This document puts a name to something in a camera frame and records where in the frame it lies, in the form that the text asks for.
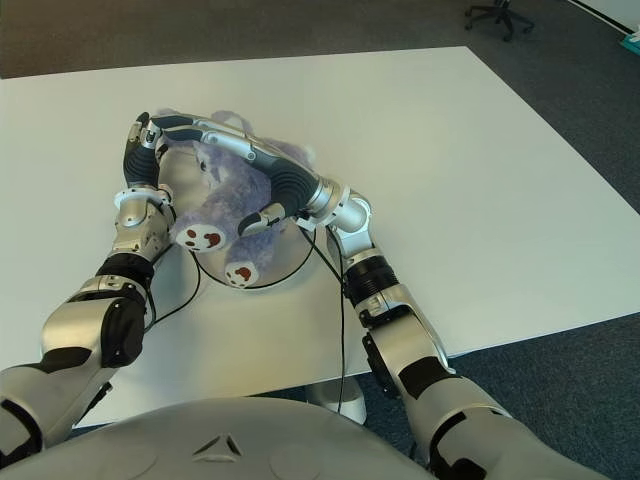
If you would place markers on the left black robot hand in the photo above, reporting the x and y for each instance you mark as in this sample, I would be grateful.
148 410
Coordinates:
141 167

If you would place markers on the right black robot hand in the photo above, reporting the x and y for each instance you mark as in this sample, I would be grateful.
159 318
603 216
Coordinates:
290 182

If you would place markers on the purple plush bunny doll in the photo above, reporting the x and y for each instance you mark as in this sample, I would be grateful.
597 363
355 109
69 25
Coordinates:
235 195

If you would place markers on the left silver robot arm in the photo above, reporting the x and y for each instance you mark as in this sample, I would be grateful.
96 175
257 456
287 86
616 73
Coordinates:
80 320

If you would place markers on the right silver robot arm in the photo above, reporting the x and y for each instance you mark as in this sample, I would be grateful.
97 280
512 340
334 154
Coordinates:
410 360

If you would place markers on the white plate with black rim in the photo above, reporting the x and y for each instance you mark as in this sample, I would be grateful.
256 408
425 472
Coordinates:
295 265

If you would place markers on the black office chair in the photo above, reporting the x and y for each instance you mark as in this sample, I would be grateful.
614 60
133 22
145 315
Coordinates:
500 15

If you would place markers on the silver robot torso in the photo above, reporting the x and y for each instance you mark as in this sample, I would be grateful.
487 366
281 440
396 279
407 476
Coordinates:
200 440

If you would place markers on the teal box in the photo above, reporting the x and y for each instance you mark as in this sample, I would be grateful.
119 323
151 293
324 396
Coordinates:
631 42

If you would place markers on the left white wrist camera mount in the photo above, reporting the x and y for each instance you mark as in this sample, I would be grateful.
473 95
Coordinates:
122 197

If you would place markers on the silver table pedestal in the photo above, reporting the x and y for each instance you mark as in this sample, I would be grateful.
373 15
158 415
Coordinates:
345 397

